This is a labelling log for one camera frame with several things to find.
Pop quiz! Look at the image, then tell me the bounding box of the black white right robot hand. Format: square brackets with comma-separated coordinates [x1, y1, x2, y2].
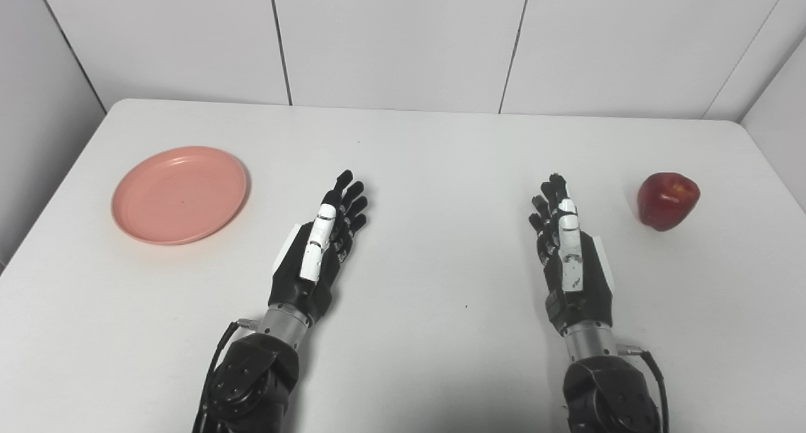
[528, 172, 616, 338]

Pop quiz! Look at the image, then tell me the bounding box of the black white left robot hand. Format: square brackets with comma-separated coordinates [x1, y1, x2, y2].
[270, 170, 369, 324]

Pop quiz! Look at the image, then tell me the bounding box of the red apple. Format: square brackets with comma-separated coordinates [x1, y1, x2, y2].
[637, 172, 701, 232]

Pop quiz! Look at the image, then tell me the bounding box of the pink round plate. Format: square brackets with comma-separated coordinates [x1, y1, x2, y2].
[111, 145, 248, 246]

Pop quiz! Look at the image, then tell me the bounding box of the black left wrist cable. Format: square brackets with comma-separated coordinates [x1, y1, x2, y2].
[191, 318, 260, 433]

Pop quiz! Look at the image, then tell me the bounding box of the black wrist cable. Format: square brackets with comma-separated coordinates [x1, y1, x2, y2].
[617, 344, 669, 433]
[191, 318, 260, 433]

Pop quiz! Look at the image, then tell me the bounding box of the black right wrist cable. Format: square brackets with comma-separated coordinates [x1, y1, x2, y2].
[617, 344, 669, 433]

